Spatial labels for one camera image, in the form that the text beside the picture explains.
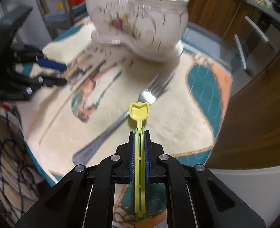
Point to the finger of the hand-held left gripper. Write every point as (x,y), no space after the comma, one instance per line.
(52,64)
(49,81)

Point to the teal and cream printed cloth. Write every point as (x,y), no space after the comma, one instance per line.
(178,128)

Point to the floral ceramic utensil holder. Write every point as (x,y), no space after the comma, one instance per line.
(135,28)

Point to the person's plaid trousers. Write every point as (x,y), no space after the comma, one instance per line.
(7,171)

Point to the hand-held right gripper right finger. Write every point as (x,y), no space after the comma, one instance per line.
(147,156)

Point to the yellow plastic spoon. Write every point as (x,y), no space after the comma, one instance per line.
(140,111)

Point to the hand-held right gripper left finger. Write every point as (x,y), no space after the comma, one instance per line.
(131,156)

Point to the small yellow item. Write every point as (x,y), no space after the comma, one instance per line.
(59,5)

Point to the silver metal fork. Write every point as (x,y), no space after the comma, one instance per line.
(147,97)

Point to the wooden kitchen base cabinets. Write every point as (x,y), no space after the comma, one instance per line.
(261,123)

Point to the metal shelf rack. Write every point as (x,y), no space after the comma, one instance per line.
(54,7)

